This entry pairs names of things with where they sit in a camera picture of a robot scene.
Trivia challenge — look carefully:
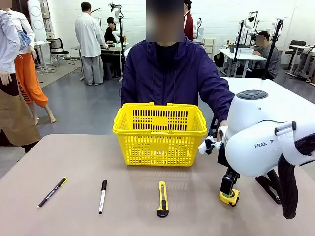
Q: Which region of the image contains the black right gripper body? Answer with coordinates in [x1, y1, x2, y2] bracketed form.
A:
[217, 142, 241, 182]

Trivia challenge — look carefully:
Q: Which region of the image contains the yellow tape measure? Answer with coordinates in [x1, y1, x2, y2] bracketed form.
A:
[219, 188, 241, 207]

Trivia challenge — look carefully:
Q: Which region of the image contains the yellow utility knife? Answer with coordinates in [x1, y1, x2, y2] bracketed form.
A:
[157, 181, 169, 218]

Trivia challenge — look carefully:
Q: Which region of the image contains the black and white marker pen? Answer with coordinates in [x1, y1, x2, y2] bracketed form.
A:
[98, 179, 108, 214]

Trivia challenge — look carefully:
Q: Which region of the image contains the person's left forearm purple sleeve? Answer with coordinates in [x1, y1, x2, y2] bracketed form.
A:
[208, 90, 236, 127]

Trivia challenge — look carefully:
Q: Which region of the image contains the yellow plastic shopping basket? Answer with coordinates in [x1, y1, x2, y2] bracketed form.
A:
[112, 102, 208, 167]

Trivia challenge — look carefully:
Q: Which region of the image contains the person in purple jacket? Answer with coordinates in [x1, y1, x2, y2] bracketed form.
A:
[120, 0, 236, 128]

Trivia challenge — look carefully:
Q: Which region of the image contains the seated person in grey sweater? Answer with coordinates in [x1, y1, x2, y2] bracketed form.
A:
[253, 30, 281, 80]

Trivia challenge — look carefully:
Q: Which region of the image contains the person in red jacket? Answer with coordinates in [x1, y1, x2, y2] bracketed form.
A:
[183, 0, 195, 42]

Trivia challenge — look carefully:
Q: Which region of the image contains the seated person in black top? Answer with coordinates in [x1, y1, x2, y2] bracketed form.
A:
[104, 16, 119, 45]

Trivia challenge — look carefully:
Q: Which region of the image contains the person in white coat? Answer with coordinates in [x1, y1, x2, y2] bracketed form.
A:
[74, 1, 109, 86]

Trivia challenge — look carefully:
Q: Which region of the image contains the person's left hand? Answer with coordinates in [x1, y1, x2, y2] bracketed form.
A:
[218, 125, 229, 143]

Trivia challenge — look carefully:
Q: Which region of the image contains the black stool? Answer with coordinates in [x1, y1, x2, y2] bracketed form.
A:
[208, 117, 220, 139]

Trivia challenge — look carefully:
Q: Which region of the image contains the black stapler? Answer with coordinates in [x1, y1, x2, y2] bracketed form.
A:
[255, 169, 282, 205]

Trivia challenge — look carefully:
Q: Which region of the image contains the black backpack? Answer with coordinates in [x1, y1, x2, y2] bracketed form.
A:
[213, 52, 226, 69]

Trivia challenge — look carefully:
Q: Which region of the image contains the small white background table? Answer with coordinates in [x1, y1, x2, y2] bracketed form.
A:
[218, 48, 268, 78]

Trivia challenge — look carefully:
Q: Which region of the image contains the white drawer cabinet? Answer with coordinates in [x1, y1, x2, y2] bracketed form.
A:
[196, 37, 216, 65]

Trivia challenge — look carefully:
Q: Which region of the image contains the thin black tripod pole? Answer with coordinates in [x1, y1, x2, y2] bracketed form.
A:
[232, 19, 247, 65]

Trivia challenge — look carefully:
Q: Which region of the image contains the thick black tripod pole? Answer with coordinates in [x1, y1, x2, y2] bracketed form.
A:
[261, 18, 284, 81]

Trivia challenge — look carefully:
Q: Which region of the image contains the black swivel office chair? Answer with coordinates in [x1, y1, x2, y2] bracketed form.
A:
[285, 40, 308, 74]

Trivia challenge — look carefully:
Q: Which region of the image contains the black pen with yellow cap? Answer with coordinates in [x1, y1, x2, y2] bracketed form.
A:
[37, 177, 68, 209]

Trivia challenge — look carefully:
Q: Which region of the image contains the black mesh office chair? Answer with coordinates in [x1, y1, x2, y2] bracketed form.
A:
[46, 38, 75, 67]

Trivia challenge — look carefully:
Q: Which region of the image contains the white standing air conditioner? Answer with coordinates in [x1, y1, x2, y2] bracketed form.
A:
[27, 0, 48, 41]

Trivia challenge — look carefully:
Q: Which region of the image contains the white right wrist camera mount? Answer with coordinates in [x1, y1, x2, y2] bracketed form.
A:
[198, 135, 223, 155]

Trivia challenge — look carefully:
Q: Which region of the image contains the black braided cable bundle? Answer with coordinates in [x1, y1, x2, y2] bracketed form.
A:
[277, 134, 315, 220]

